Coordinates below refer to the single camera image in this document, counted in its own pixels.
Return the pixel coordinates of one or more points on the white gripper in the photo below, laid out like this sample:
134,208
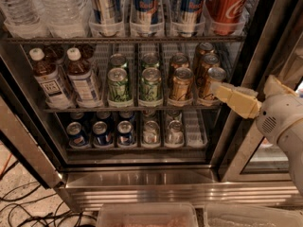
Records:
281,115

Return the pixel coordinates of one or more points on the orange can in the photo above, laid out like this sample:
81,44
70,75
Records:
214,74
200,50
207,61
182,80
176,61

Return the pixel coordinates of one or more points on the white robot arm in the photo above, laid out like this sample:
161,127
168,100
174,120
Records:
293,148

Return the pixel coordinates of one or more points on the fridge glass door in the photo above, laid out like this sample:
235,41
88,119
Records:
271,64

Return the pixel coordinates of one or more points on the right silver can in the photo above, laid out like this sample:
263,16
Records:
174,134

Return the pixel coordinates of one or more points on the silver can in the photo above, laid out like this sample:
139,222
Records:
151,134
174,134

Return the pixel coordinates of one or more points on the red Coca-Cola can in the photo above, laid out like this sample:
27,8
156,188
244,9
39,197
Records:
225,13

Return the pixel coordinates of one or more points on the front right green can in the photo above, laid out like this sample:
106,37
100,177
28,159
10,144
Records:
151,84

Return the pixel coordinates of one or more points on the green can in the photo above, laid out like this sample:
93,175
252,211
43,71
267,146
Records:
150,60
118,84
118,61
151,84

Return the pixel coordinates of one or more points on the rear right green can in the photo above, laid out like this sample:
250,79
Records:
150,60

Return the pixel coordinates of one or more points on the left silver can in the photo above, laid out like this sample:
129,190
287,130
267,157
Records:
151,134

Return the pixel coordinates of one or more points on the right Red Bull can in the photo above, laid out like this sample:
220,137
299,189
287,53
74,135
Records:
186,14

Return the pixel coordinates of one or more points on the red bull can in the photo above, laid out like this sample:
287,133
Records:
145,16
107,13
186,14

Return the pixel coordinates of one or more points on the right Pepsi can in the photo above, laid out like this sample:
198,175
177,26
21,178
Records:
125,134

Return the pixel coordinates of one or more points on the pepsi can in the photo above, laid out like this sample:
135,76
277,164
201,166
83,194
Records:
102,135
125,134
78,138

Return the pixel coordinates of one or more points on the front left green can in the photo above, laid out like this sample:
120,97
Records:
118,84

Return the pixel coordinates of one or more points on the rear left green can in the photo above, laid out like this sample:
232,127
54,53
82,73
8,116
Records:
118,61

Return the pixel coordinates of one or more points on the middle Red Bull can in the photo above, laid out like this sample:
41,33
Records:
145,16

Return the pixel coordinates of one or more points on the stainless steel fridge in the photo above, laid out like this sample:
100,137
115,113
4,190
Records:
87,178

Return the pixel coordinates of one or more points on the middle Pepsi can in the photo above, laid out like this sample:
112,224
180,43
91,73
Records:
102,135

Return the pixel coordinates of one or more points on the left Red Bull can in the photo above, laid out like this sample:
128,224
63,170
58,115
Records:
107,13

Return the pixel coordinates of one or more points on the left Pepsi can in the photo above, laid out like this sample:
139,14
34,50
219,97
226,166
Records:
78,138

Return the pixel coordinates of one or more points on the right clear plastic bin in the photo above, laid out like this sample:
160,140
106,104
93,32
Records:
236,215

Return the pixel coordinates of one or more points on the clear plastic bin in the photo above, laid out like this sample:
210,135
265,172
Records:
152,214
236,215

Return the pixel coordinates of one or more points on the right tea bottle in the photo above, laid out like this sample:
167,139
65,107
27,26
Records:
83,78

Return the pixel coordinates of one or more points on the tea bottle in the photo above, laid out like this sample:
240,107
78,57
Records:
52,80
83,78

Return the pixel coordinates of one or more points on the left clear plastic bin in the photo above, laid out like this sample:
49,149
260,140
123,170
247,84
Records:
152,214

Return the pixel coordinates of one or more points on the left tea bottle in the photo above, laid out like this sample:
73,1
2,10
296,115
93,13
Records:
52,80

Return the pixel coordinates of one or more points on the right water bottle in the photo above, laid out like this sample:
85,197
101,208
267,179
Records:
63,18

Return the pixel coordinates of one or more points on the water bottle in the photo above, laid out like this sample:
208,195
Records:
63,18
22,19

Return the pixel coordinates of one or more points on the left water bottle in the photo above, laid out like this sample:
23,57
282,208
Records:
22,19

